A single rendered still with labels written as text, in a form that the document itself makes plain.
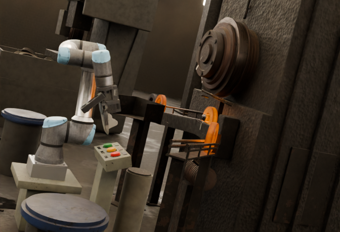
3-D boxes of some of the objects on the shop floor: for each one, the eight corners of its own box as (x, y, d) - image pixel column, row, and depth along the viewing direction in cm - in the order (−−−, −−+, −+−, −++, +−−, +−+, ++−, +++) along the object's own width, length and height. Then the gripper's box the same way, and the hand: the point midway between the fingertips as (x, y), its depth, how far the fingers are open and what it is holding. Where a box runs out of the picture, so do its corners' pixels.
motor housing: (182, 248, 287) (204, 158, 282) (197, 266, 266) (221, 170, 261) (161, 246, 282) (183, 155, 277) (174, 265, 262) (198, 167, 257)
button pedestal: (94, 270, 234) (123, 143, 229) (104, 297, 212) (137, 156, 206) (59, 268, 229) (89, 137, 223) (67, 295, 206) (99, 151, 201)
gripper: (118, 86, 214) (124, 133, 219) (114, 83, 223) (119, 129, 227) (98, 89, 211) (104, 137, 216) (94, 86, 220) (100, 132, 224)
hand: (105, 131), depth 220 cm, fingers closed
